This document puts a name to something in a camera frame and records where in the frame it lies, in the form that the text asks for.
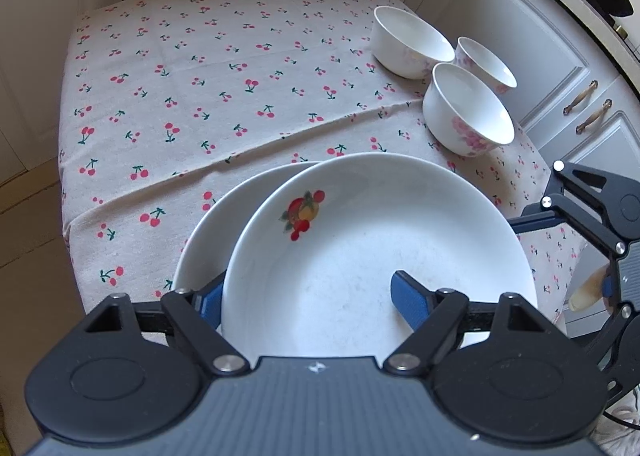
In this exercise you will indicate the white fruit-print plate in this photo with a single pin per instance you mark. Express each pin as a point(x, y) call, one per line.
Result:
point(210, 236)
point(350, 261)

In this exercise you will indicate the cherry-print tablecloth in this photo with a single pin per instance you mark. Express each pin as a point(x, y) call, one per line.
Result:
point(200, 85)

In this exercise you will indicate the white patterned cloth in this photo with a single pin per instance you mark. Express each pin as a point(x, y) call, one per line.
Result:
point(625, 441)

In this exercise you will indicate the white pink-flower bowl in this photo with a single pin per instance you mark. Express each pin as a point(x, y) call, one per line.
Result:
point(400, 50)
point(465, 105)
point(487, 65)

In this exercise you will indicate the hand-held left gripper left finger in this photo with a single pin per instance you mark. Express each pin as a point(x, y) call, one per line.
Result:
point(212, 303)

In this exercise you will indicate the person's right hand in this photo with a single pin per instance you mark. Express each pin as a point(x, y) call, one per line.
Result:
point(585, 293)

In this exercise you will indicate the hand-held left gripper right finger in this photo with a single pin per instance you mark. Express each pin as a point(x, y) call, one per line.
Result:
point(410, 301)

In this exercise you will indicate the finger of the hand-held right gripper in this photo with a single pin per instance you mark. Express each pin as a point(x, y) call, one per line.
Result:
point(537, 223)
point(612, 336)

